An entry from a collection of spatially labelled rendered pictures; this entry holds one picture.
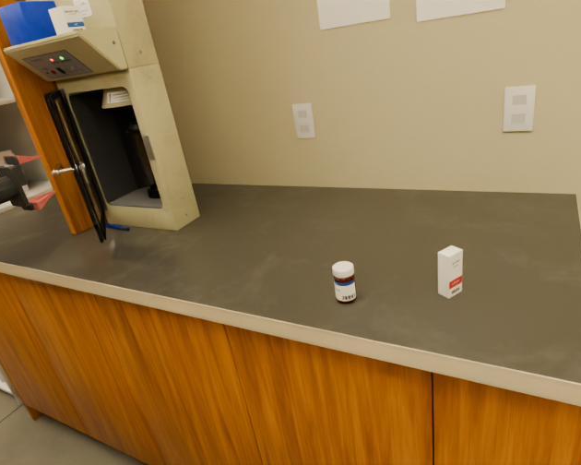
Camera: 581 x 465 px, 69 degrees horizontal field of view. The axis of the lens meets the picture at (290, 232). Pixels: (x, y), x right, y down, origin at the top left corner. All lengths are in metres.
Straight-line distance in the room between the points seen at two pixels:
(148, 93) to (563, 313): 1.09
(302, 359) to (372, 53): 0.87
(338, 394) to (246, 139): 1.00
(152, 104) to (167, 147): 0.12
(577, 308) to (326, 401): 0.50
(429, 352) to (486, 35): 0.84
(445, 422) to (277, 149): 1.04
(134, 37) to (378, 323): 0.94
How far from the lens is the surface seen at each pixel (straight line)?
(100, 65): 1.26
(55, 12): 1.28
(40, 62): 1.39
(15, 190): 1.22
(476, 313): 0.82
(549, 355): 0.76
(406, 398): 0.86
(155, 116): 1.28
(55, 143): 1.53
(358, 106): 1.37
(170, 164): 1.31
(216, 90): 1.62
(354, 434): 1.00
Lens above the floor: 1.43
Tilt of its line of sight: 25 degrees down
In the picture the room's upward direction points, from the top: 10 degrees counter-clockwise
